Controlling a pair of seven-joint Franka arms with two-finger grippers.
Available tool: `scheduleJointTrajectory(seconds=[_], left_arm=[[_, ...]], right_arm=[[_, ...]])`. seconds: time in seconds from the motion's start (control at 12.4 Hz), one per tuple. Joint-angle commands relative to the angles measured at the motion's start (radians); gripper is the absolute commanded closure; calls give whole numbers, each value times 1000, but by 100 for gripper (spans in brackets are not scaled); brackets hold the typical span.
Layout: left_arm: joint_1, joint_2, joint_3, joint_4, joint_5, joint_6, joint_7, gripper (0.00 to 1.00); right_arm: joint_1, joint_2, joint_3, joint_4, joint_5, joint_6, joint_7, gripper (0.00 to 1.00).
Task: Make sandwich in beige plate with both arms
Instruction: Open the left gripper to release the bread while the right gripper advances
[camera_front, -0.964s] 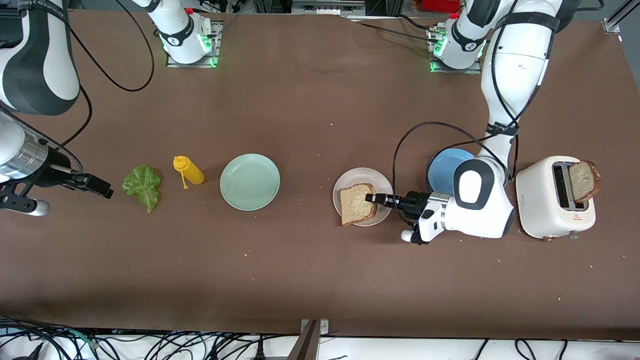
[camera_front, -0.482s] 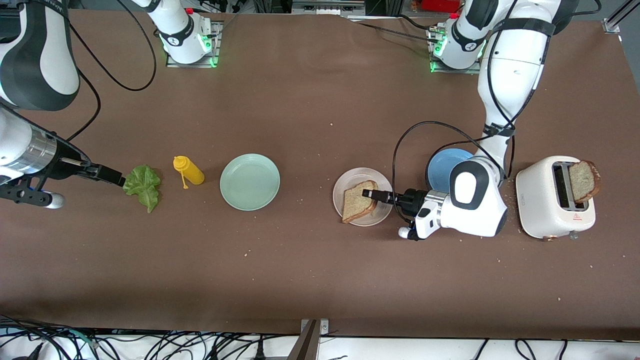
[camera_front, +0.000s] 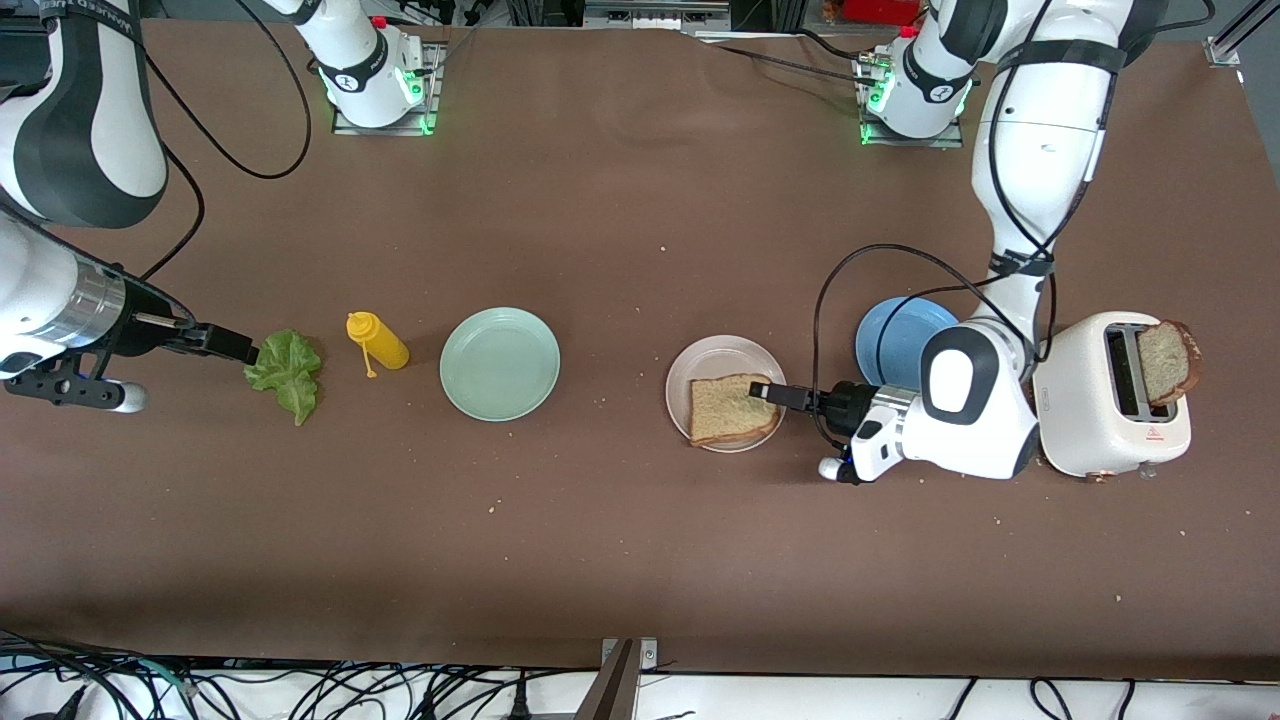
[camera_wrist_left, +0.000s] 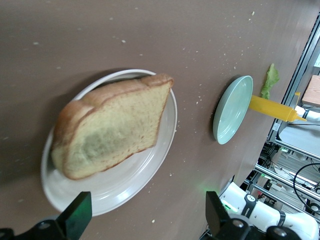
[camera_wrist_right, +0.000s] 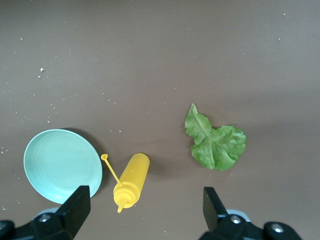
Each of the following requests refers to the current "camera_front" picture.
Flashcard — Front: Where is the red box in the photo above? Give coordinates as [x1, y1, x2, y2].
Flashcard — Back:
[840, 0, 923, 26]

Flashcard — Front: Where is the green lettuce leaf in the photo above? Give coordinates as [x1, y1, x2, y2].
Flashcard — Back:
[244, 330, 323, 427]

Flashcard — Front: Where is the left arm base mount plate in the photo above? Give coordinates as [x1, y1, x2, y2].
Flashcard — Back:
[855, 55, 966, 149]

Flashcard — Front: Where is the white two-slot toaster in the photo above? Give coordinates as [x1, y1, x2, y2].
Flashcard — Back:
[1032, 311, 1193, 482]

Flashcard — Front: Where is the green round plate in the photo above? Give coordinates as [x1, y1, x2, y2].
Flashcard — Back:
[440, 307, 561, 422]

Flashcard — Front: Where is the blue round plate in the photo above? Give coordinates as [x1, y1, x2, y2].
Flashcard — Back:
[855, 297, 961, 391]

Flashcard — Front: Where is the grey aluminium rail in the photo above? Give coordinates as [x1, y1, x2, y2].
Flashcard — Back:
[585, 0, 731, 31]

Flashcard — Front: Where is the aluminium frame profile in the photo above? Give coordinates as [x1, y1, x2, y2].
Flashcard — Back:
[1205, 0, 1280, 69]

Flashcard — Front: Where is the yellow squeeze sauce bottle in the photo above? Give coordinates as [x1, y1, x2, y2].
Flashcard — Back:
[346, 312, 410, 379]

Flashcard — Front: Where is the black base power cable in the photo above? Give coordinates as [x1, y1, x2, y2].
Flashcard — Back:
[690, 28, 886, 86]

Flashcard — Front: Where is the brown-crust bread slice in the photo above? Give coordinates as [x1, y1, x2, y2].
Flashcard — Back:
[1137, 320, 1202, 406]
[688, 373, 781, 447]

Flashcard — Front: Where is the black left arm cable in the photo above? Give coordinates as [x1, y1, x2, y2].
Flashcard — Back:
[812, 0, 1216, 451]

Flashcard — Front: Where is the beige round plate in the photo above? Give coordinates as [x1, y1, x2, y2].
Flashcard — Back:
[666, 335, 788, 453]

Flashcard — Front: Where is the aluminium camera post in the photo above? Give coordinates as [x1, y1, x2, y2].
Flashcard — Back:
[573, 638, 659, 720]

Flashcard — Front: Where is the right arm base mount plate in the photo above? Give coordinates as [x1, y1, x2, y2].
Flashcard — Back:
[330, 42, 443, 136]

